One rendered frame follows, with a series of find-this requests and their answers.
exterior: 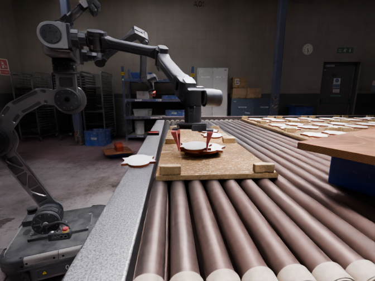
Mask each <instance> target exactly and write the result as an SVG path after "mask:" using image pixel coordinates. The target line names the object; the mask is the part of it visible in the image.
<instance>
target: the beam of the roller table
mask: <svg viewBox="0 0 375 281"><path fill-rule="evenodd" d="M164 126H165V120H156V122H155V124H154V126H153V127H152V129H151V131H160V134H159V135H148V136H147V137H146V139H145V141H144V143H143V144H142V146H141V147H140V149H139V151H138V152H137V154H144V155H147V156H154V159H153V160H154V161H156V163H154V164H149V165H148V166H146V167H142V168H132V167H128V170H127V171H126V173H125V174H124V176H123V178H122V179H121V181H120V183H119V185H118V186H117V188H116V190H115V191H114V193H113V194H112V197H111V198H110V200H109V201H108V203H107V205H106V206H105V208H104V210H103V211H102V213H101V215H100V217H99V218H98V220H97V221H96V223H95V225H94V226H93V228H92V230H91V232H90V233H89V235H88V237H87V238H86V240H85V241H84V244H83V245H82V247H81V248H80V250H79V252H78V253H77V255H76V257H75V259H74V260H73V262H72V264H71V265H70V267H69V269H68V271H67V272H66V274H65V275H64V277H63V279H62V280H61V281H133V276H134V270H135V267H136V261H137V257H138V251H139V248H140V242H141V237H142V232H143V227H144V223H145V218H146V213H147V208H148V203H149V199H150V194H151V188H152V184H153V178H154V175H155V169H156V165H157V159H158V154H159V151H160V145H161V140H162V135H163V132H164Z"/></svg>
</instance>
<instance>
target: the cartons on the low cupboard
mask: <svg viewBox="0 0 375 281"><path fill-rule="evenodd" d="M261 90H262V88H247V77H232V78H231V92H230V98H261Z"/></svg>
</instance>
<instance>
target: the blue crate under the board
mask: <svg viewBox="0 0 375 281"><path fill-rule="evenodd" d="M328 182H329V183H331V184H334V185H337V186H340V187H343V188H347V189H349V190H352V191H355V192H359V193H362V194H365V195H368V196H372V197H375V166H374V165H371V164H366V163H361V162H356V161H351V160H347V159H342V158H338V157H333V156H332V157H331V161H330V169H329V177H328Z"/></svg>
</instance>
